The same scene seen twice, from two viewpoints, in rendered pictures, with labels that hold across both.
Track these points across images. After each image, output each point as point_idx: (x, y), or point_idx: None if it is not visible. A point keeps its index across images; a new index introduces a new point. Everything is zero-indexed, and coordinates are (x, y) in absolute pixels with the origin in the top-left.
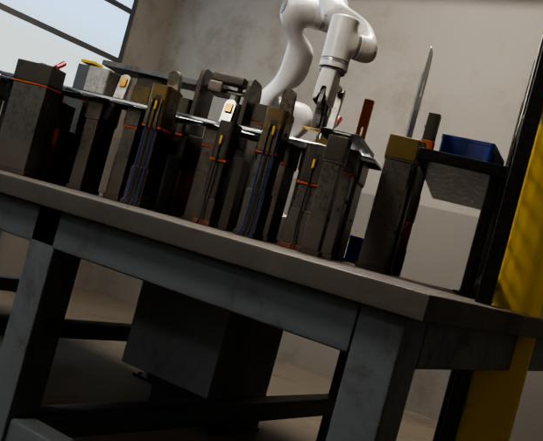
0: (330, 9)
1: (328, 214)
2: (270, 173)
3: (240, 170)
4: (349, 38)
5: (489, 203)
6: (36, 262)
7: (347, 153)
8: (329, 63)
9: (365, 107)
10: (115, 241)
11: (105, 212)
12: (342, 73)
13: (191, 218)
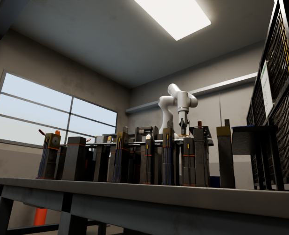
0: (175, 93)
1: (204, 165)
2: (171, 155)
3: (158, 158)
4: (186, 99)
5: (274, 143)
6: (63, 224)
7: (203, 135)
8: (181, 109)
9: (198, 124)
10: (99, 203)
11: (90, 187)
12: (187, 112)
13: (142, 183)
